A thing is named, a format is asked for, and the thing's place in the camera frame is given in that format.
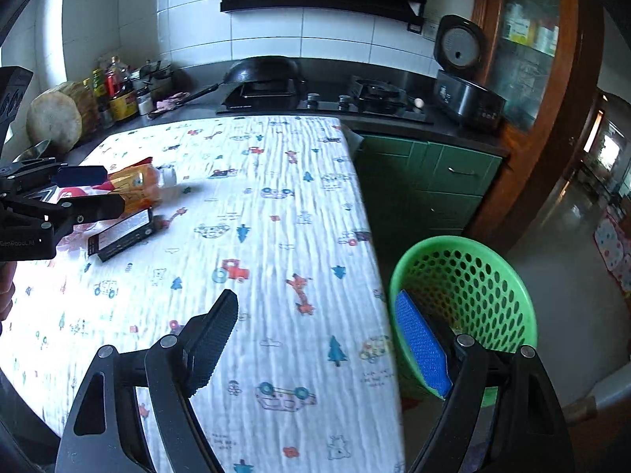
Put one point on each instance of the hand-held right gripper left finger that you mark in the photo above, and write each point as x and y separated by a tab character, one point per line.
212	345

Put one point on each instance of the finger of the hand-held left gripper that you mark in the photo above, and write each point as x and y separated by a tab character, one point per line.
81	175
93	209

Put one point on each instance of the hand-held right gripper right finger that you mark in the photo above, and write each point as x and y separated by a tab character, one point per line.
424	350

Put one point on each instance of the black box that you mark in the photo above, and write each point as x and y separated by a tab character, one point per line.
121	236

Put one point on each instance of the yellow tea bottle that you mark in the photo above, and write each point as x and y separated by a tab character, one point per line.
138	185

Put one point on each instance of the green plastic basket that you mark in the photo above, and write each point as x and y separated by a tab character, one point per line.
473	276

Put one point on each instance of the person's left hand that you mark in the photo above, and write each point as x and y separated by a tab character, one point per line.
6	290

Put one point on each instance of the metal bowl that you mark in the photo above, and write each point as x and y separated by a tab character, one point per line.
34	150

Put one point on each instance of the round wooden chopping board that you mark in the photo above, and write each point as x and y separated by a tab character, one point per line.
54	123
86	103

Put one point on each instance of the yellow tin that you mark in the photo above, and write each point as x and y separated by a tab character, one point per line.
123	107

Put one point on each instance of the small white jar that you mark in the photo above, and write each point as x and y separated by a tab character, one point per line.
144	103

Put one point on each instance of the red liquid bottle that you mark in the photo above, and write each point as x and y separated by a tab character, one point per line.
116	81

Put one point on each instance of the pink cloth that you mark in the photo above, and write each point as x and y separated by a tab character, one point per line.
172	101

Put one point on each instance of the printed white tablecloth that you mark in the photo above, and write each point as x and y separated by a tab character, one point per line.
276	236

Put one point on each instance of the green base cabinet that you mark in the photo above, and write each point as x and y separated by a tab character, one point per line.
434	182

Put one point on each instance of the black wok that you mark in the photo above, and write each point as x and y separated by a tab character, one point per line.
266	71

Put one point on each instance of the polka-dot play fence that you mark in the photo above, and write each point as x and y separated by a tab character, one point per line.
614	251

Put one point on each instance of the wooden glass-door cabinet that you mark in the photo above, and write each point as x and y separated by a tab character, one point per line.
552	157

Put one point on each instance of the white egg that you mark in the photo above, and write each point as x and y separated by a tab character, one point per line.
419	103

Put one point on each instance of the dark rice cooker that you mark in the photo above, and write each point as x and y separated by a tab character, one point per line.
468	98

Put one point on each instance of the black gas stove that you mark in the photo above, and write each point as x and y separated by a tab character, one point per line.
374	93

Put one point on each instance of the wall socket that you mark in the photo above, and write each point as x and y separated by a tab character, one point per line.
431	29

